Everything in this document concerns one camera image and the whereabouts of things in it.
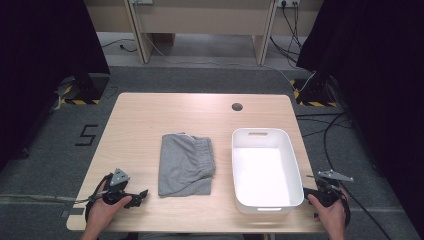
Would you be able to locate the white plastic bin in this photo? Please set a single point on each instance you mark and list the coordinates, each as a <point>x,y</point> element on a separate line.
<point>263,173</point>

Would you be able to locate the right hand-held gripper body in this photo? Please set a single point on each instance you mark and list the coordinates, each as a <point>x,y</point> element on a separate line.
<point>326,196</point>

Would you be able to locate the beige wooden desk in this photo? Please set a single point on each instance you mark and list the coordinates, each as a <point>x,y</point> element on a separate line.
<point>203,16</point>

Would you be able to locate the person's left hand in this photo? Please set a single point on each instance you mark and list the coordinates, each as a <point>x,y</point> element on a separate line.
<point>101,215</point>

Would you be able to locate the grey shorts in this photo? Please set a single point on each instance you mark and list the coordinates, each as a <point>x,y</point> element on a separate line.
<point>185,166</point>

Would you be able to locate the grey tape piece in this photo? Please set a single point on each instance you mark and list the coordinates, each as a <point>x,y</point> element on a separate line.
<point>75,212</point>

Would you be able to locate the black curtain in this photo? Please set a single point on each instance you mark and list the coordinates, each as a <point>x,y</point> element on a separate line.
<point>376,83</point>
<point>43,66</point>

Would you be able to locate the person's right hand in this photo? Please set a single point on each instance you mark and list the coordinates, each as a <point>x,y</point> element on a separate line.
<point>333,216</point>

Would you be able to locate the white power strip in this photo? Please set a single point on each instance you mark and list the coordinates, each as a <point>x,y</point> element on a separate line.
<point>289,2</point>

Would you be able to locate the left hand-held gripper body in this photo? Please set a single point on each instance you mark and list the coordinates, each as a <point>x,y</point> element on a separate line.
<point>115,193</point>

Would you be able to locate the black stand base striped tape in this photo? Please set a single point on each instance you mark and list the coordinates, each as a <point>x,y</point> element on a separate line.
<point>90,88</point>
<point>315,93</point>

